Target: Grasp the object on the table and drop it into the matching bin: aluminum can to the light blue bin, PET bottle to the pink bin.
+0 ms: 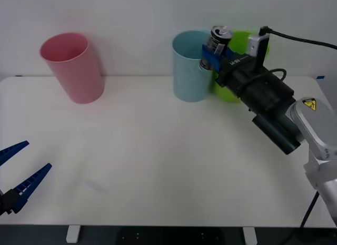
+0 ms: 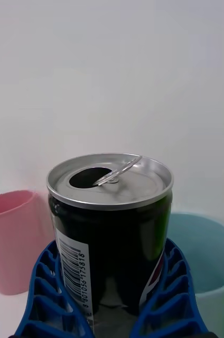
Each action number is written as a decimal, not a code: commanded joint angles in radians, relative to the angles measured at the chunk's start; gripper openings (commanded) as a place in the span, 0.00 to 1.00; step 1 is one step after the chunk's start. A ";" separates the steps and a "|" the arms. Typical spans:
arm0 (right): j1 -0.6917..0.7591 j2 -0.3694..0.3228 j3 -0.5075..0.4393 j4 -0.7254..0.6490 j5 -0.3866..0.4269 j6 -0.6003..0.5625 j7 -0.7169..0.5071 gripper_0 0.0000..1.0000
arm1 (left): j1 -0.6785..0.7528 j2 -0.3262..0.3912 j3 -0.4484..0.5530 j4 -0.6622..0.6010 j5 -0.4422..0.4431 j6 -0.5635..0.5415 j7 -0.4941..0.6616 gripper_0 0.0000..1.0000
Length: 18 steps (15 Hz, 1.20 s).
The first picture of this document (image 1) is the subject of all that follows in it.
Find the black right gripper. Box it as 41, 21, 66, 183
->
202, 44, 268, 99

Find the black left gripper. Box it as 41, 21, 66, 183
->
0, 140, 53, 215

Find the dark grey drink can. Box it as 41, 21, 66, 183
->
199, 25, 233, 71

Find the green plastic waste bin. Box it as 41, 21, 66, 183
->
212, 30, 271, 104

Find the pale blue plastic waste bin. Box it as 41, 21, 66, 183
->
172, 30, 221, 103

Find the white table leg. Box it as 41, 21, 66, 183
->
242, 226, 258, 245
65, 226, 81, 243

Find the pink plastic waste bin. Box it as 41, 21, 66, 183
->
39, 32, 105, 105

